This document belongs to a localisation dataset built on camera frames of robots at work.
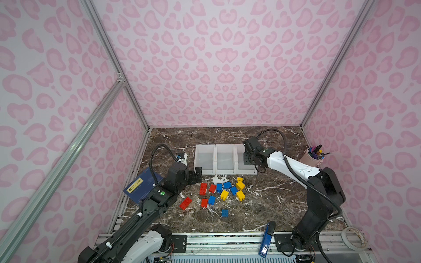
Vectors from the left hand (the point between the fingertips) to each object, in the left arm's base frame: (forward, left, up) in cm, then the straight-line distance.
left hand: (194, 166), depth 79 cm
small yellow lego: (0, -23, -16) cm, 28 cm away
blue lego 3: (-5, -20, -17) cm, 27 cm away
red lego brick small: (-4, -8, -16) cm, 19 cm away
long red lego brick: (-12, +6, -17) cm, 21 cm away
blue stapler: (-26, -33, -13) cm, 44 cm away
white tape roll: (-29, -67, -17) cm, 75 cm away
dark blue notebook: (-3, +31, -17) cm, 36 cm away
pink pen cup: (+9, -64, -7) cm, 65 cm away
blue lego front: (-17, -14, -17) cm, 28 cm away
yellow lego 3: (-2, -23, -17) cm, 28 cm away
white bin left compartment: (+16, -3, -18) cm, 24 cm away
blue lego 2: (-2, -16, -19) cm, 25 cm away
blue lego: (-4, -12, -17) cm, 21 cm away
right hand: (+10, -28, -8) cm, 31 cm away
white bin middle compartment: (+13, -16, -17) cm, 27 cm away
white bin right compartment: (+8, -24, -16) cm, 30 cm away
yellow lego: (-8, -14, -16) cm, 23 cm away
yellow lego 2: (-8, -23, -16) cm, 29 cm away
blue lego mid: (-10, -8, -18) cm, 22 cm away
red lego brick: (-11, -4, -17) cm, 21 cm away
